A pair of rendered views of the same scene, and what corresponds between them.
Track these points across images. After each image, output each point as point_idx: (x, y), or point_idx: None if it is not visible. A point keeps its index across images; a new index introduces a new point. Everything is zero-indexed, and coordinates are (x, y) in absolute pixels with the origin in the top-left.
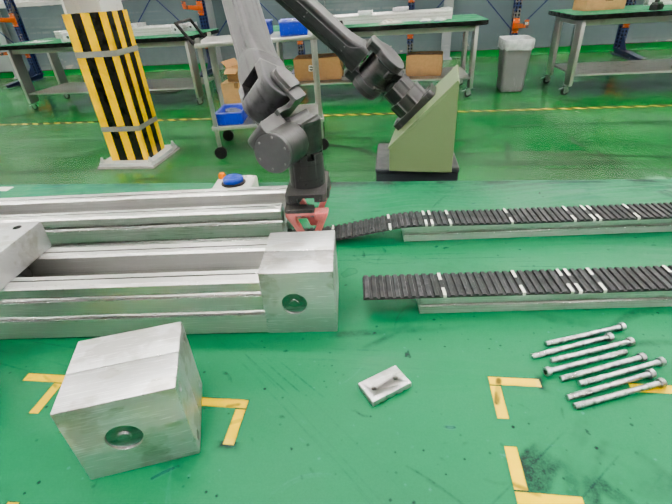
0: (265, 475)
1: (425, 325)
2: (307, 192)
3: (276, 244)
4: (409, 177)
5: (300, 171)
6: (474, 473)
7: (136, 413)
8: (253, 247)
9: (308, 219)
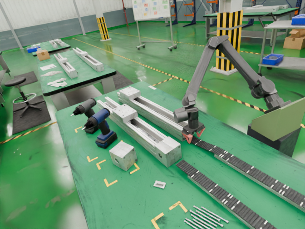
0: (129, 181)
1: (184, 181)
2: (188, 129)
3: (165, 140)
4: (260, 134)
5: (188, 122)
6: (152, 210)
7: (117, 158)
8: (163, 137)
9: (197, 134)
